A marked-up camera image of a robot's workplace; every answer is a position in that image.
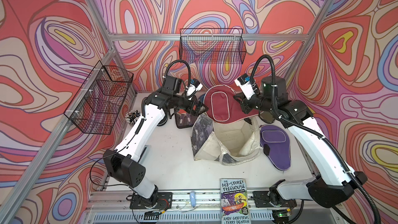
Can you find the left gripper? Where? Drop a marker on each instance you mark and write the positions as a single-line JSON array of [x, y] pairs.
[[196, 111]]

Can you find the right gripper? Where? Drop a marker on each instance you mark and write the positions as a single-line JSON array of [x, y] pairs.
[[246, 109]]

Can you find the green paddle case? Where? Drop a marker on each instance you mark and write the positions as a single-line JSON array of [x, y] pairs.
[[266, 117]]

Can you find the maroon paddle case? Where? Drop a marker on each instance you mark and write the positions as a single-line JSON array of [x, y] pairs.
[[222, 107]]

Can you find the purple paddle case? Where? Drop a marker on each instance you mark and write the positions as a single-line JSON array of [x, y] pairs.
[[276, 146]]

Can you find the white canvas tote bag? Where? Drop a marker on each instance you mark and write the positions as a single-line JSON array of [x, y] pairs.
[[228, 144]]

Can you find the black paddle case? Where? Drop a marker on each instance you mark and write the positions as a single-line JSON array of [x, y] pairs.
[[163, 121]]

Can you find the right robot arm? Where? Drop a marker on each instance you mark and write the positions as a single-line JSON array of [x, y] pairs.
[[337, 180]]

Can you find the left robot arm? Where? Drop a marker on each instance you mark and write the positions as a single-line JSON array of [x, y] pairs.
[[122, 163]]

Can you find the cup of pencils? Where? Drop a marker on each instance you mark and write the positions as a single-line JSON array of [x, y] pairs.
[[132, 117]]

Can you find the small blue white device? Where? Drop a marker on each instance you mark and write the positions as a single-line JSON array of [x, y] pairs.
[[192, 199]]

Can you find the treehouse paperback book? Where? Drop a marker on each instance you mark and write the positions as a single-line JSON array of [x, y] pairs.
[[234, 202]]

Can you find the right base connector box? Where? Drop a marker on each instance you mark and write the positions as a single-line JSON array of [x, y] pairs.
[[281, 216]]

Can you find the green circuit board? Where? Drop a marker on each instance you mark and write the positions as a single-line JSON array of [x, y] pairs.
[[152, 216]]

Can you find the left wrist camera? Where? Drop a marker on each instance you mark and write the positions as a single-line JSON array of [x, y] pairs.
[[194, 86]]

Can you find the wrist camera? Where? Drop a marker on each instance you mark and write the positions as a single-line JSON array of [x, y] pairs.
[[248, 89], [194, 86]]

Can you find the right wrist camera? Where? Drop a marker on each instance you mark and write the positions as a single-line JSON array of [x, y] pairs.
[[248, 89]]

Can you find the back wire basket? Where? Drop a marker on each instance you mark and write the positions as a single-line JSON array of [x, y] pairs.
[[212, 45]]

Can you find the wire basket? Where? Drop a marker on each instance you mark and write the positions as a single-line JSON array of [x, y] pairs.
[[103, 94], [212, 45]]

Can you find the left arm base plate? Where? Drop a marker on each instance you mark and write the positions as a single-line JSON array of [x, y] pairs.
[[160, 200]]

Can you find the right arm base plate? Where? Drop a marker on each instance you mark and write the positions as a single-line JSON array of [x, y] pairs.
[[261, 199]]

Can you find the left wire basket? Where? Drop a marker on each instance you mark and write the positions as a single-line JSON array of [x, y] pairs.
[[103, 94]]

